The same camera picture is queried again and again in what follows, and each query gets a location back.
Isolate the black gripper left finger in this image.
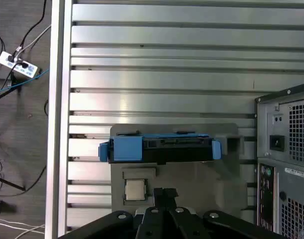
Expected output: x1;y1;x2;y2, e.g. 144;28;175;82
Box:
57;188;168;239

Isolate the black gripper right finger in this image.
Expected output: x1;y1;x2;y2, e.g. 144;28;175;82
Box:
164;188;289;239

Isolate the hard disk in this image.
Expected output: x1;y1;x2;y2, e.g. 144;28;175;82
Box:
98;129;221;165

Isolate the silver CPU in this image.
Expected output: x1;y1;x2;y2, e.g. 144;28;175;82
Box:
124;178;147;201

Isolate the grey parts rack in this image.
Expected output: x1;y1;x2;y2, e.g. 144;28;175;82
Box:
109;122;258;221

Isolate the black PC case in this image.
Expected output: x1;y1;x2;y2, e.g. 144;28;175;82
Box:
254;81;304;239

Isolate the black tripod leg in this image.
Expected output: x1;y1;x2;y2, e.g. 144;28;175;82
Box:
0;135;27;192

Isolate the white power strip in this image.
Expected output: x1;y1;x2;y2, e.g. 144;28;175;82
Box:
0;50;41;81

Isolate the blue cable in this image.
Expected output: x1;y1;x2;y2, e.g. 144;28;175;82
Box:
0;69;50;97

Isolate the white cable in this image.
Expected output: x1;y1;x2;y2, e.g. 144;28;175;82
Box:
16;23;53;57

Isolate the black cable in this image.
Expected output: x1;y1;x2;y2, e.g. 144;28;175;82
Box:
16;0;48;50

